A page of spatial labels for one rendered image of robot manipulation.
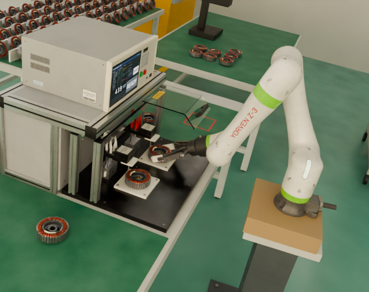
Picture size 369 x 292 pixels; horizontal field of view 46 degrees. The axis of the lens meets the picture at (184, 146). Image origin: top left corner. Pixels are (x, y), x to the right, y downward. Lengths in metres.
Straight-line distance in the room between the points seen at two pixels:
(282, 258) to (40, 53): 1.30
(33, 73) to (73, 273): 0.79
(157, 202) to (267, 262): 0.56
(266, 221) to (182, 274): 0.96
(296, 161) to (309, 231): 0.28
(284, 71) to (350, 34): 5.35
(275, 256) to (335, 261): 1.14
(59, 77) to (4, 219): 0.57
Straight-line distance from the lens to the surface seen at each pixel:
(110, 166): 1.90
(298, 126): 1.86
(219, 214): 3.08
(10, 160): 1.93
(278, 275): 2.05
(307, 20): 6.90
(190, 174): 2.02
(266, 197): 1.91
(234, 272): 2.71
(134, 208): 1.78
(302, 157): 1.77
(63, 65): 1.74
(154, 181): 1.92
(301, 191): 1.80
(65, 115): 1.66
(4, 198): 1.85
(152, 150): 2.06
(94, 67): 1.66
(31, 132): 1.79
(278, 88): 1.60
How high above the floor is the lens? 1.90
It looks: 30 degrees down
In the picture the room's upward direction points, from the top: 11 degrees clockwise
